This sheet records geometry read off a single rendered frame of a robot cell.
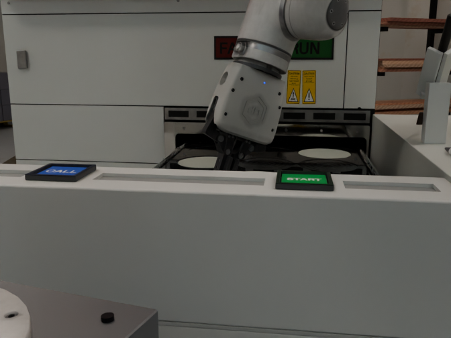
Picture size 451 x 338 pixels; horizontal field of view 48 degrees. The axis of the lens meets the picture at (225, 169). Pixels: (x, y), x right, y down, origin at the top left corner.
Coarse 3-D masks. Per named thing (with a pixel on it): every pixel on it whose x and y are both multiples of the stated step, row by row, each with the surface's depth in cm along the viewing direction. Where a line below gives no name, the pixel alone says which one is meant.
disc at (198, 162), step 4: (180, 160) 91; (184, 160) 91; (188, 160) 91; (192, 160) 91; (196, 160) 91; (200, 160) 91; (204, 160) 90; (208, 160) 90; (212, 160) 90; (180, 164) 87; (184, 164) 87; (188, 164) 87; (192, 164) 87; (196, 164) 87; (200, 164) 87; (204, 164) 87; (208, 164) 87; (212, 164) 87
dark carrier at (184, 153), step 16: (192, 144) 106; (208, 144) 106; (176, 160) 91; (240, 160) 91; (256, 160) 91; (272, 160) 91; (288, 160) 91; (304, 160) 91; (320, 160) 91; (336, 160) 91; (352, 160) 91
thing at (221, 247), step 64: (0, 192) 51; (64, 192) 50; (128, 192) 49; (192, 192) 48; (256, 192) 48; (320, 192) 48; (384, 192) 48; (448, 192) 48; (0, 256) 53; (64, 256) 52; (128, 256) 50; (192, 256) 50; (256, 256) 49; (320, 256) 48; (384, 256) 47; (448, 256) 46; (192, 320) 51; (256, 320) 50; (320, 320) 49; (384, 320) 48; (448, 320) 47
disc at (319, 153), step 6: (306, 150) 100; (312, 150) 100; (318, 150) 100; (324, 150) 100; (330, 150) 100; (336, 150) 100; (312, 156) 94; (318, 156) 94; (324, 156) 94; (330, 156) 94; (336, 156) 94; (342, 156) 94
